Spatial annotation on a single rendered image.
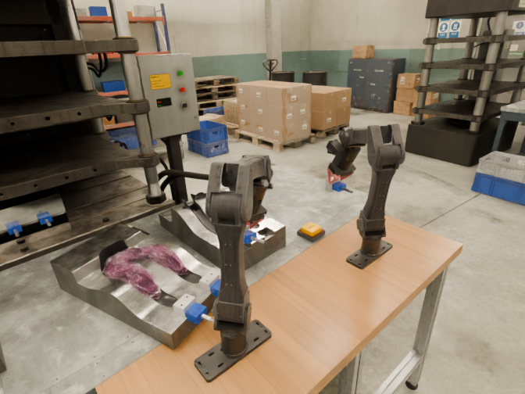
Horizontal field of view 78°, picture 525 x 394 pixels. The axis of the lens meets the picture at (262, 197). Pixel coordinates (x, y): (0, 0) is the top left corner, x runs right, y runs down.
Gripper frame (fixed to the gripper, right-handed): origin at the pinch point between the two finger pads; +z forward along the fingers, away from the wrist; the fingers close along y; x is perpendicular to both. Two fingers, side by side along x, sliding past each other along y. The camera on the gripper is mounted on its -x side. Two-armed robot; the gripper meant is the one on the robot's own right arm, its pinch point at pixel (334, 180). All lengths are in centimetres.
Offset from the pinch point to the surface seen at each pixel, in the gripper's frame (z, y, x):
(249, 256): 3, 51, 18
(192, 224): 9, 62, -5
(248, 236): -8, 52, 16
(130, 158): 22, 71, -59
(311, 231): 4.1, 22.6, 16.3
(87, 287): 5, 99, 7
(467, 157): 121, -323, -50
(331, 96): 177, -293, -269
